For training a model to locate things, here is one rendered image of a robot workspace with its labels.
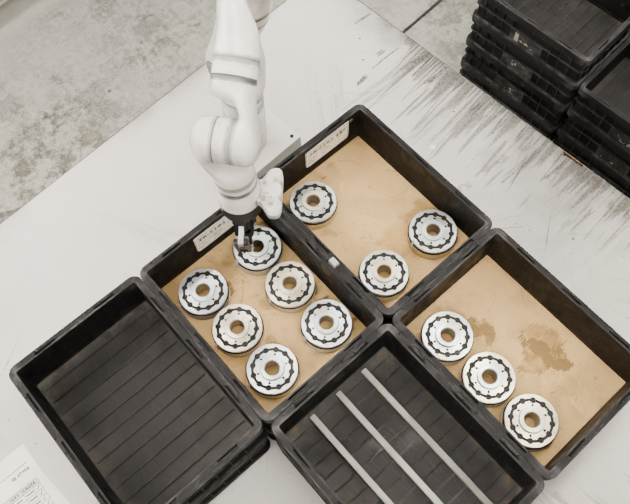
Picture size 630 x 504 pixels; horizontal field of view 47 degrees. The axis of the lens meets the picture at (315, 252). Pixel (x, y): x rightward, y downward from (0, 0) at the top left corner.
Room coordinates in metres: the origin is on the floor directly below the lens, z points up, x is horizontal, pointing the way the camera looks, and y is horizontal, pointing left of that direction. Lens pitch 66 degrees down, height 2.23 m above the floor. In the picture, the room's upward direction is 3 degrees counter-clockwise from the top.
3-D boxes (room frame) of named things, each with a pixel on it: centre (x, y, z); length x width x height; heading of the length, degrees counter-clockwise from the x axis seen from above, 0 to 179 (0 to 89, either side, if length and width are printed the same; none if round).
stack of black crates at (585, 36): (1.51, -0.76, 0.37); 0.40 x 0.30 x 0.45; 43
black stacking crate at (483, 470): (0.18, -0.14, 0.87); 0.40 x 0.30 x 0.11; 39
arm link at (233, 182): (0.60, 0.13, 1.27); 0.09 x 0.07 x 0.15; 77
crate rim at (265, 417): (0.49, 0.11, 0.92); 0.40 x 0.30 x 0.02; 39
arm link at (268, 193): (0.60, 0.11, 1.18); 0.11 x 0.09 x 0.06; 85
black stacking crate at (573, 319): (0.37, -0.37, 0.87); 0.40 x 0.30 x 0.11; 39
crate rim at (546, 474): (0.37, -0.37, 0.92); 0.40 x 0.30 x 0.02; 39
